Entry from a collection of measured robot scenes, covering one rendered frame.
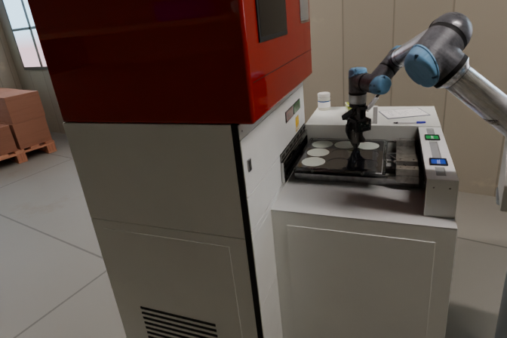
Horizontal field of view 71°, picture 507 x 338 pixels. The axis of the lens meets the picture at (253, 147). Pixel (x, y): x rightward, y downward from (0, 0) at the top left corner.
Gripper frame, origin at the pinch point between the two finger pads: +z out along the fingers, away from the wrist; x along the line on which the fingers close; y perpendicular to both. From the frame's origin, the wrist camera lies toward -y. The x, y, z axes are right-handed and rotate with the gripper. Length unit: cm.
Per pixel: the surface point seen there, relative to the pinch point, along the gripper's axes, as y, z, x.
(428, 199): 50, 3, -2
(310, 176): 6.8, 7.3, -25.5
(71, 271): -91, 91, -163
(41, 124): -391, 51, -248
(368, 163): 18.1, 1.4, -4.3
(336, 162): 11.3, 1.4, -15.1
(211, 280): 29, 29, -76
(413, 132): 3.7, -2.0, 28.3
